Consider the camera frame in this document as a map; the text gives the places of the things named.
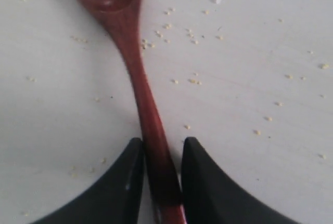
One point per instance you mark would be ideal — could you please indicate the dark red wooden spoon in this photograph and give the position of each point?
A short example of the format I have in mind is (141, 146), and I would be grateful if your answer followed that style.
(120, 19)

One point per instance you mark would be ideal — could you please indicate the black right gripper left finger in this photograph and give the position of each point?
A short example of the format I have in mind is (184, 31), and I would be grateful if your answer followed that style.
(114, 198)

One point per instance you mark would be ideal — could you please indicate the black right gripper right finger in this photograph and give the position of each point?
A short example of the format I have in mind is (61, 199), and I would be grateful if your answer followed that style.
(211, 196)

